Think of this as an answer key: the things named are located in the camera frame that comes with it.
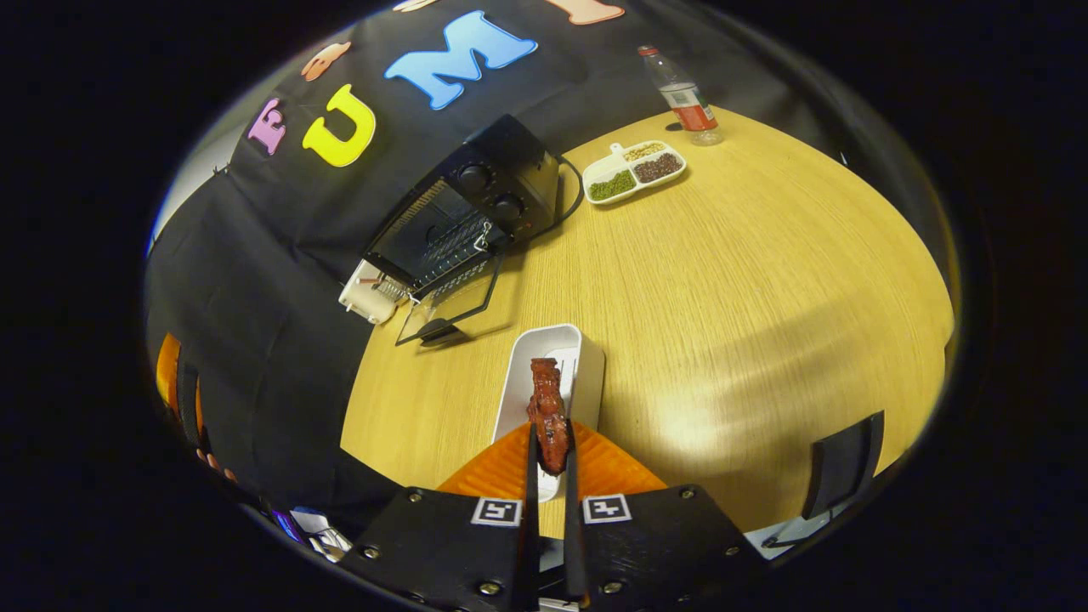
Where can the black backdrop cloth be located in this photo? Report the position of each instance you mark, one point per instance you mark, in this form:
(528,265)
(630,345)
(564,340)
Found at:
(255,280)

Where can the white rectangular tray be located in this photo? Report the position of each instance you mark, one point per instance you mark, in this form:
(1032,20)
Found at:
(557,344)

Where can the white toaster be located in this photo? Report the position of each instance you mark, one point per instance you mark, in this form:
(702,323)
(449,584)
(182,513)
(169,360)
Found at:
(365,293)

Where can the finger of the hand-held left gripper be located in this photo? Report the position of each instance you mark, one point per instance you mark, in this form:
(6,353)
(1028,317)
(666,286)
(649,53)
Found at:
(170,382)

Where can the red roasted meat piece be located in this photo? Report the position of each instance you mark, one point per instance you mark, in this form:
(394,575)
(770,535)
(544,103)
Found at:
(548,412)

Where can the black electric oven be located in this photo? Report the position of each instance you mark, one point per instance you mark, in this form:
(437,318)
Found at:
(501,191)

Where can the white divided snack plate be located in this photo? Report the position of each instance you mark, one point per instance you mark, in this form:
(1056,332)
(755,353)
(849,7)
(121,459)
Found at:
(633,174)

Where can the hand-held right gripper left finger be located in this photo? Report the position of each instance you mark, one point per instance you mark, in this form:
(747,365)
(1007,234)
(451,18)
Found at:
(442,544)

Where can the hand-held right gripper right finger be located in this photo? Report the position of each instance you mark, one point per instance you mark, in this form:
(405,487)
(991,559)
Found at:
(663,552)

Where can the clear plastic water bottle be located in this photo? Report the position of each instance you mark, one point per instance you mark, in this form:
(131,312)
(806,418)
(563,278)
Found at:
(688,98)

